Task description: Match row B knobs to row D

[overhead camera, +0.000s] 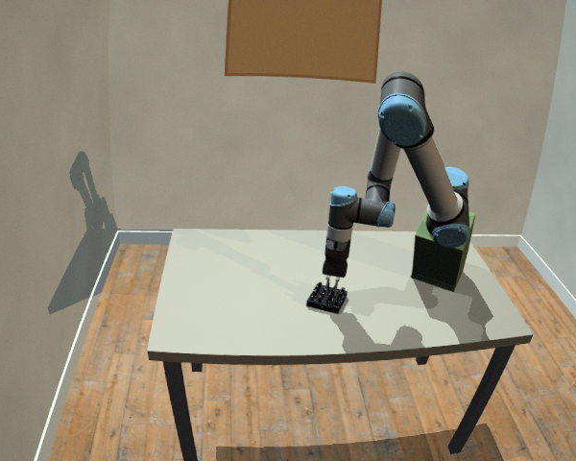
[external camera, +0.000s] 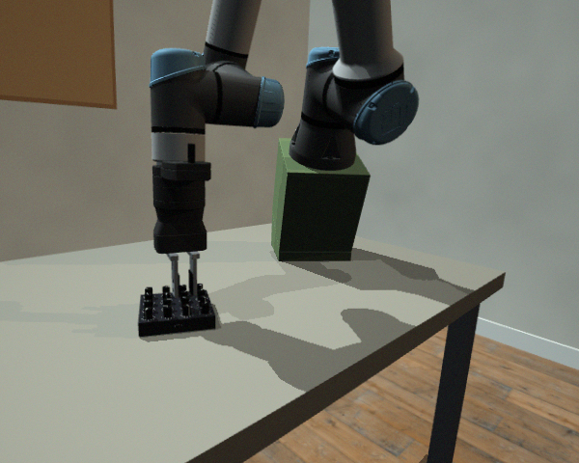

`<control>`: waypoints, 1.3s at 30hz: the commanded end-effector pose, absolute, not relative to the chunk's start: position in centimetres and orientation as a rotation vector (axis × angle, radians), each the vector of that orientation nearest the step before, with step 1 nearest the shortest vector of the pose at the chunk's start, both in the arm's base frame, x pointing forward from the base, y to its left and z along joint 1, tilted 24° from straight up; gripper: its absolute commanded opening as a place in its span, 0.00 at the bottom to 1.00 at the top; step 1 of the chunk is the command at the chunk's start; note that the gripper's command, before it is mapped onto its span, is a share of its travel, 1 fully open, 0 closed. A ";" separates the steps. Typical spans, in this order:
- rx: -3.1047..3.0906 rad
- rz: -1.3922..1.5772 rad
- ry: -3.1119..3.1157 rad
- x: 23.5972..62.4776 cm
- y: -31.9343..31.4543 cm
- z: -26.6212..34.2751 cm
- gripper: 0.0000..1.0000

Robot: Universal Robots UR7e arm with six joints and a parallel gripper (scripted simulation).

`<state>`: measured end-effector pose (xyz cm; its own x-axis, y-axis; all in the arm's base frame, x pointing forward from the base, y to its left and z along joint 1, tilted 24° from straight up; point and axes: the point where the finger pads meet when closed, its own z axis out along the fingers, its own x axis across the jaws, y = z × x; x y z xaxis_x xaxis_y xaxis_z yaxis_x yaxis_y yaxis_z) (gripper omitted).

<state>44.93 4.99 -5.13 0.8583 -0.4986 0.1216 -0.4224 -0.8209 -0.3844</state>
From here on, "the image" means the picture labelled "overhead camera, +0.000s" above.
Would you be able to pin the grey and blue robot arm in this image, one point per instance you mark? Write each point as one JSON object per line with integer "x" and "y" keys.
{"x": 402, "y": 120}

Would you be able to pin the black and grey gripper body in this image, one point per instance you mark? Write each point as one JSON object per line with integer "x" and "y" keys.
{"x": 337, "y": 268}

